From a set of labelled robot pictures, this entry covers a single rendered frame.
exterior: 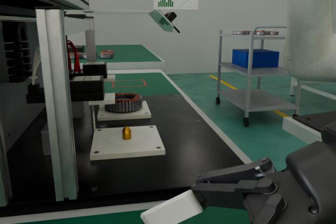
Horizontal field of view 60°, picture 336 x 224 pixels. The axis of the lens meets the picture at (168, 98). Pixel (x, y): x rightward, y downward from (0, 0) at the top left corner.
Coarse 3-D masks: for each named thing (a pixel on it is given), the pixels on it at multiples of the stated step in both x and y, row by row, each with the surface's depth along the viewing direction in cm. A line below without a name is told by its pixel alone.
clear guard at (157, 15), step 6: (66, 12) 81; (72, 12) 81; (78, 12) 81; (84, 12) 81; (90, 12) 81; (96, 12) 81; (102, 12) 81; (108, 12) 81; (114, 12) 81; (120, 12) 81; (126, 12) 81; (132, 12) 81; (138, 12) 81; (144, 12) 81; (150, 12) 81; (156, 12) 79; (156, 18) 90; (162, 18) 80; (162, 24) 90; (168, 24) 80; (168, 30) 91; (174, 30) 80
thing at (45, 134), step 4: (44, 128) 59; (44, 132) 58; (48, 132) 58; (44, 136) 58; (48, 136) 58; (44, 140) 58; (48, 140) 58; (44, 144) 59; (48, 144) 59; (44, 148) 59; (48, 148) 59; (44, 152) 59; (48, 152) 59
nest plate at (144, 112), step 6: (144, 102) 94; (102, 108) 88; (144, 108) 88; (102, 114) 82; (108, 114) 82; (114, 114) 82; (120, 114) 82; (126, 114) 82; (132, 114) 82; (138, 114) 82; (144, 114) 82; (150, 114) 82; (102, 120) 80
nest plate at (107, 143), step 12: (96, 132) 68; (108, 132) 68; (120, 132) 68; (132, 132) 68; (144, 132) 68; (156, 132) 68; (96, 144) 62; (108, 144) 62; (120, 144) 62; (132, 144) 62; (144, 144) 62; (156, 144) 62; (96, 156) 57; (108, 156) 58; (120, 156) 58; (132, 156) 58
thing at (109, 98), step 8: (72, 80) 58; (80, 80) 58; (88, 80) 58; (96, 80) 58; (40, 88) 62; (72, 88) 57; (80, 88) 58; (88, 88) 58; (96, 88) 58; (32, 96) 56; (40, 96) 56; (72, 96) 57; (80, 96) 58; (88, 96) 58; (96, 96) 58; (104, 96) 62; (112, 96) 62; (88, 104) 59; (96, 104) 59
